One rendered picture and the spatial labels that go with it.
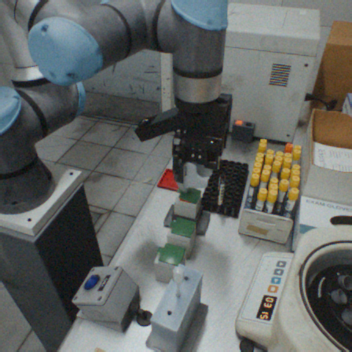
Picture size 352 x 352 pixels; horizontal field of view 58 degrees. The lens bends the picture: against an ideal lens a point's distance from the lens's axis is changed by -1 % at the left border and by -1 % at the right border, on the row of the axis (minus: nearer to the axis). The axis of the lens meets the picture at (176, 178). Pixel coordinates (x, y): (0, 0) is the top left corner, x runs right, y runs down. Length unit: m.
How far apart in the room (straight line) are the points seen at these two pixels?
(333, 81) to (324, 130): 0.43
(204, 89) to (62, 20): 0.21
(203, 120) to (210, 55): 0.11
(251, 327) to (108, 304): 0.22
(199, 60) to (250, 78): 0.46
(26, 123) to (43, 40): 0.31
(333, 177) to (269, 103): 0.33
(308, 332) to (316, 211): 0.28
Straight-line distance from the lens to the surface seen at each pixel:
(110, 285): 0.53
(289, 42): 0.88
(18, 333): 1.68
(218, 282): 0.63
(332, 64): 1.29
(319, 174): 0.69
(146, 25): 0.49
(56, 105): 0.74
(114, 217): 1.95
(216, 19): 0.46
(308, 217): 0.68
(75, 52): 0.40
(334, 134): 0.92
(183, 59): 0.47
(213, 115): 0.52
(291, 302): 0.50
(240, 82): 0.92
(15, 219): 0.76
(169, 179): 0.81
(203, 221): 0.70
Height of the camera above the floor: 1.41
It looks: 41 degrees down
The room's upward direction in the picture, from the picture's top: straight up
